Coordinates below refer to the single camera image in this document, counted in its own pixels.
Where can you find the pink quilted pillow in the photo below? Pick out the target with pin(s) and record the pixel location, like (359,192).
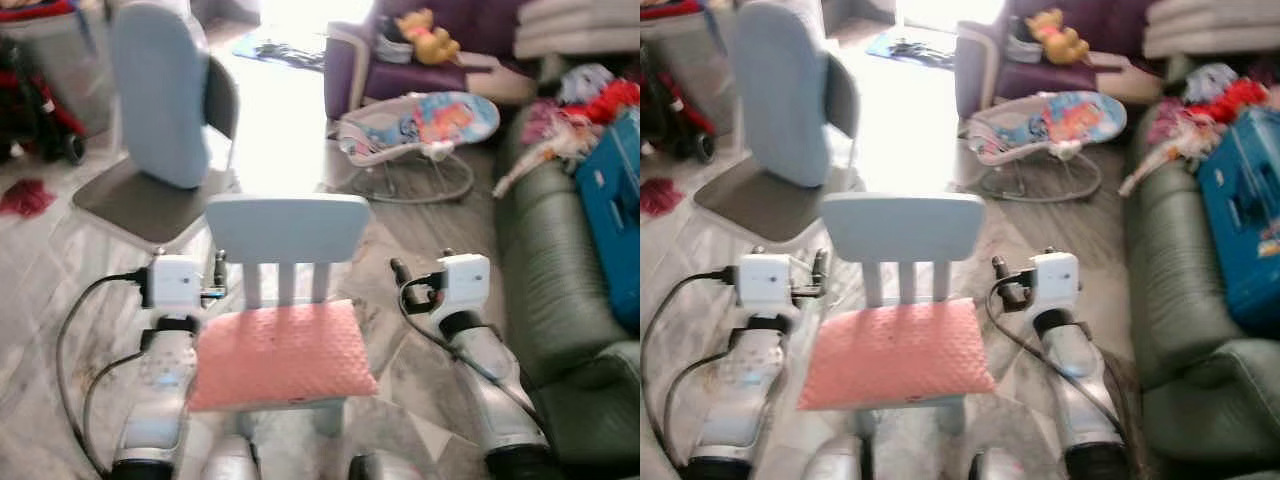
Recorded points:
(895,355)
(285,355)

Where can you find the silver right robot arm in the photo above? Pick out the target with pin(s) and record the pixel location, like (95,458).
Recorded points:
(1075,385)
(495,385)

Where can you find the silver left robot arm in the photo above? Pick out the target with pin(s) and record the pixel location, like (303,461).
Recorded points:
(745,385)
(165,385)

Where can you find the green leather sofa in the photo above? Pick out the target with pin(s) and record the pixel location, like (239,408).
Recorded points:
(545,270)
(1170,280)

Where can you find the small pale blue child chair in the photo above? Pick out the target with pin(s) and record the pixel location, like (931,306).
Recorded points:
(903,228)
(288,228)

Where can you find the dark red rag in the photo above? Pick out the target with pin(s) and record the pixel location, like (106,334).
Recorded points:
(658,197)
(25,198)

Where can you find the colourful baby bouncer seat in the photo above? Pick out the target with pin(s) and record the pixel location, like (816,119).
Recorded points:
(430,125)
(1055,122)

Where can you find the pink and white doll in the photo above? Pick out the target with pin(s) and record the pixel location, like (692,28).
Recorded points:
(545,150)
(1170,150)

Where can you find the grey chair with blue backrest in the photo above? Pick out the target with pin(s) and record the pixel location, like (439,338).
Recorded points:
(785,100)
(160,100)

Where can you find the red and black stroller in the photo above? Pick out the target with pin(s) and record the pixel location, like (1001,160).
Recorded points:
(40,110)
(670,110)

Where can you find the grey left robot leg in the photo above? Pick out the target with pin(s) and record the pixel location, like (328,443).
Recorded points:
(832,462)
(230,462)

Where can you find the grey robot leg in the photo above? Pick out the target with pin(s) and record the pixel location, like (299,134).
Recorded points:
(832,462)
(375,468)
(995,468)
(230,462)

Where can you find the grey right robot leg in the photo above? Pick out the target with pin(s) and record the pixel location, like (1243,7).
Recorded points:
(995,468)
(375,468)

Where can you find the grey plastic bin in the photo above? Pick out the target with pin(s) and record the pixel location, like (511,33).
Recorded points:
(700,65)
(70,70)

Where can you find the purple armchair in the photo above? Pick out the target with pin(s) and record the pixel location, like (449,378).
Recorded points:
(985,60)
(355,60)

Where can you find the bright red fluffy cloth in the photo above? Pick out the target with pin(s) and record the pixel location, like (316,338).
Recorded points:
(1235,100)
(615,100)

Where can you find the yellow teddy bear toy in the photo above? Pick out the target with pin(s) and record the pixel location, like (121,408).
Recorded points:
(432,42)
(1060,40)

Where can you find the blue floor mat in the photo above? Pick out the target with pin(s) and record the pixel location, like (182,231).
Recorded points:
(910,48)
(285,50)

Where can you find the stack of white cushions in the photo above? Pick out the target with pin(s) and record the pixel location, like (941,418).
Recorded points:
(1210,28)
(575,30)

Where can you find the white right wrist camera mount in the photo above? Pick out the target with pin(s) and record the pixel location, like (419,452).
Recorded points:
(1056,280)
(465,280)

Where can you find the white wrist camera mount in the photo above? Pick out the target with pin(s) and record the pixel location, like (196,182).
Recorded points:
(176,282)
(764,282)
(465,280)
(1056,280)

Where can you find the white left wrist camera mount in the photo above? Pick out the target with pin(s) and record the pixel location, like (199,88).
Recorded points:
(764,282)
(176,282)

